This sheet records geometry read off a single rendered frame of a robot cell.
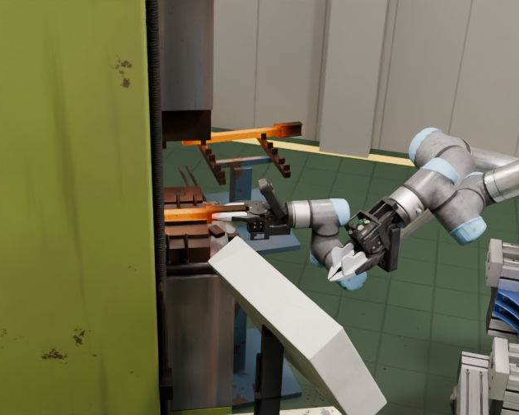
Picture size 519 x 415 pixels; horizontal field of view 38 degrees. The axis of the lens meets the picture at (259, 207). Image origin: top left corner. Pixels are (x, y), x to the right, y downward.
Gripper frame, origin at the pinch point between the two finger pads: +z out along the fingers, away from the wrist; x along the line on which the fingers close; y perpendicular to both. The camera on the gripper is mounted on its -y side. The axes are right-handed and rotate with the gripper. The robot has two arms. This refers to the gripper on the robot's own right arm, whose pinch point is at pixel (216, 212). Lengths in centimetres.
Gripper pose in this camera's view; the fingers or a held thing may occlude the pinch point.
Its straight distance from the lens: 198.8
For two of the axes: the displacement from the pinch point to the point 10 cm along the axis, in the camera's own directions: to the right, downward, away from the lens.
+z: -9.9, 0.5, -1.4
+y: -0.3, 8.6, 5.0
